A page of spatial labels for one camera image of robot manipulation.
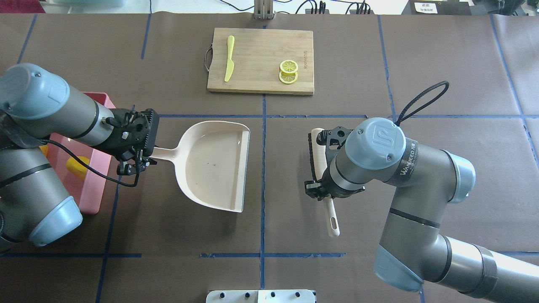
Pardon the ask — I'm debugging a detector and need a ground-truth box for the lemon slice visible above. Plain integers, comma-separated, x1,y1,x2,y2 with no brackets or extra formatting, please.
279,60,299,74
278,72,298,85

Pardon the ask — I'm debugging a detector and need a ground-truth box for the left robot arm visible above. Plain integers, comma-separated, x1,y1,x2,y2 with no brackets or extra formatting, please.
0,63,160,253

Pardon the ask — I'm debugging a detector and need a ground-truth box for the yellow-green plastic knife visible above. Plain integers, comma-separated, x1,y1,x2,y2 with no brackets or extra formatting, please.
224,36,235,82

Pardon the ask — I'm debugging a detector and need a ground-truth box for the upper lemon slice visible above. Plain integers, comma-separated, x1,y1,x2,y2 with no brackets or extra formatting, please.
279,60,299,74

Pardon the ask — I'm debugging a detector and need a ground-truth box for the black power box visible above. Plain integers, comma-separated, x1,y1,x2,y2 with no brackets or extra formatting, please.
401,0,472,16

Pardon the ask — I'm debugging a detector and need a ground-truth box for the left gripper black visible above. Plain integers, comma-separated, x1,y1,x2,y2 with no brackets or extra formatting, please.
92,109,160,175

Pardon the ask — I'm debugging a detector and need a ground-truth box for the beige hand brush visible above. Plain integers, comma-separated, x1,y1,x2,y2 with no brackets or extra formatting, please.
310,128,340,238

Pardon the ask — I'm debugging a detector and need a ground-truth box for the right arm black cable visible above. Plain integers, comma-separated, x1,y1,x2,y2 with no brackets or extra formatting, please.
395,81,450,127

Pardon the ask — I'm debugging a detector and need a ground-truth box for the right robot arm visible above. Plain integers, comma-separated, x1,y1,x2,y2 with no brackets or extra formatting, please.
304,117,539,303

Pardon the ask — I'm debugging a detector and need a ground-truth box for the lower lemon slice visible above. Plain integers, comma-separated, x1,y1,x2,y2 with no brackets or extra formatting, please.
278,72,298,85

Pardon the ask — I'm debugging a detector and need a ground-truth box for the yellow toy potato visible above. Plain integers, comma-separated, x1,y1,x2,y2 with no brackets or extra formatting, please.
65,156,89,181

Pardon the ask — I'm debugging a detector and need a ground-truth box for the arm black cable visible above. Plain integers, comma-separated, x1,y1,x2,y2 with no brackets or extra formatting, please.
40,139,141,188
395,81,450,127

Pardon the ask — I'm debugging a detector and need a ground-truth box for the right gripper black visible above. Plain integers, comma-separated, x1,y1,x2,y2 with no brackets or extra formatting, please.
304,126,366,201

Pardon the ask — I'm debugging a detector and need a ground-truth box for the pink plastic bin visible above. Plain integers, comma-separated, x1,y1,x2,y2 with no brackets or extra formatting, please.
40,92,116,215

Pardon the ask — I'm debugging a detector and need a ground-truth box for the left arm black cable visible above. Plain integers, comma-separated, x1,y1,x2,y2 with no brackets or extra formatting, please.
40,139,141,188

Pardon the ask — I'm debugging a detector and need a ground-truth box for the aluminium frame post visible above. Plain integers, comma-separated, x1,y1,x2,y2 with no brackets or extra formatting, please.
253,0,275,20

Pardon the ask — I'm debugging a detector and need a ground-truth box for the yellow toy corn cob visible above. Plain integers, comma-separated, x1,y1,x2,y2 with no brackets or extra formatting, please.
39,145,49,157

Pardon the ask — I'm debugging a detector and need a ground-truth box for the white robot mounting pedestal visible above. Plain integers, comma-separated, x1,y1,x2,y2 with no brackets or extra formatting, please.
205,289,317,303

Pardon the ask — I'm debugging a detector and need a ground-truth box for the bamboo cutting board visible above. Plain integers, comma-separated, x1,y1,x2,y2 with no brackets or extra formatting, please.
207,28,315,96

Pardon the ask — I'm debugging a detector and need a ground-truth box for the beige dustpan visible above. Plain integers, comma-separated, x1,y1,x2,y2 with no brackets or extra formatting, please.
151,121,251,213

